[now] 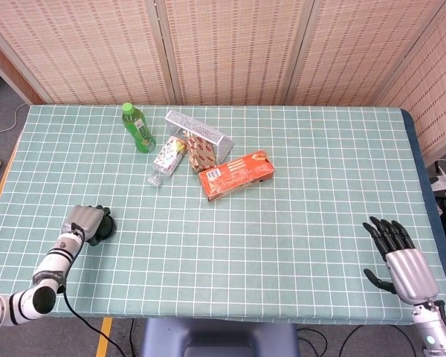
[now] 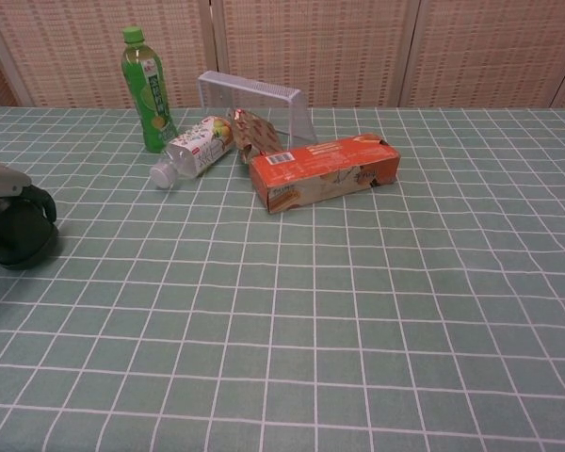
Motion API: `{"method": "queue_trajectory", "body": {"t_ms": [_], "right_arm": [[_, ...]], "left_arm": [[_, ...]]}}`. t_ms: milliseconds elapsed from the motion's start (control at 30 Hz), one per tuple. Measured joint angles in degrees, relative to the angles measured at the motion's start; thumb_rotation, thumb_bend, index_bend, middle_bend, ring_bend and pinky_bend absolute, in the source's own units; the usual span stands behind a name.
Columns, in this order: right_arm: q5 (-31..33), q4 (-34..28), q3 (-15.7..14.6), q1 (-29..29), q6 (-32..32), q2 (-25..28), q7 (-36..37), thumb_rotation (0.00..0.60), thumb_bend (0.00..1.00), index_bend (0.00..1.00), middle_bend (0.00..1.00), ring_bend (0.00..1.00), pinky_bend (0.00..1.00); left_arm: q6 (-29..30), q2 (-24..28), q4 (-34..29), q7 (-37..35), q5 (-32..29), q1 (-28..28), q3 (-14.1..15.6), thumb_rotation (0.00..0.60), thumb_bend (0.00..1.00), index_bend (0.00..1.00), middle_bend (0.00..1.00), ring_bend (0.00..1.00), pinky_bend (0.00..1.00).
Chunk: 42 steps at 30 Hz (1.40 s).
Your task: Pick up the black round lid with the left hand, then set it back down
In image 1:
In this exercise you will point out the green tea bottle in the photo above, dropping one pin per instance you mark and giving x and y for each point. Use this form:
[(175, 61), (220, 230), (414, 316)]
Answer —
[(139, 130)]

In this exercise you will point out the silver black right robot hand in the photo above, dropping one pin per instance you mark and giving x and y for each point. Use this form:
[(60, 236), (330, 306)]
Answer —
[(409, 273)]

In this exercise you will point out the red-brown snack packet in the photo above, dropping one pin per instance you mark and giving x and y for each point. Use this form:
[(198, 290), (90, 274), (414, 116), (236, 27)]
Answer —
[(200, 156)]

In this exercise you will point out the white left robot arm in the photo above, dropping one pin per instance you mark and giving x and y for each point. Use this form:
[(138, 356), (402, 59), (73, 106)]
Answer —
[(52, 264)]

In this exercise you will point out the clear bottle with printed label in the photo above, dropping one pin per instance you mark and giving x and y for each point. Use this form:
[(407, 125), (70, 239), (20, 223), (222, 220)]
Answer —
[(167, 158)]

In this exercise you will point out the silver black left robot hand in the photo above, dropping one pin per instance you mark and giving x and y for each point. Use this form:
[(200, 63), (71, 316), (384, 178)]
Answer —
[(83, 219)]

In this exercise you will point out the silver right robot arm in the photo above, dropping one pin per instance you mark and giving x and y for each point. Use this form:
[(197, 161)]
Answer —
[(431, 331)]

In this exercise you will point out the white perforated metal rack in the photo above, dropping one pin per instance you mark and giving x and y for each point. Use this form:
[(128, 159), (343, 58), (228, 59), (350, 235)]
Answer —
[(197, 126)]

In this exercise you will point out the yellow floor tape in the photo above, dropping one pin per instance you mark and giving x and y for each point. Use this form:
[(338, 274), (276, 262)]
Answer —
[(104, 346)]

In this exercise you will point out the bamboo folding screen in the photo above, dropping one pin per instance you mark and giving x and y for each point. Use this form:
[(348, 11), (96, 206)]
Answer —
[(226, 44)]

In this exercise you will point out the green checked tablecloth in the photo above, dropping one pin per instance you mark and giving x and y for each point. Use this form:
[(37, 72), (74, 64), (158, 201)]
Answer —
[(245, 241)]

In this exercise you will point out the orange cardboard box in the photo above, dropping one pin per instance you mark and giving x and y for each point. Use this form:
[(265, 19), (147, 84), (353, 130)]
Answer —
[(234, 178)]

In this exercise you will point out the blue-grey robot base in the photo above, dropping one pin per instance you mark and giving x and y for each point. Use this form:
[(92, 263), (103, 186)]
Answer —
[(215, 338)]

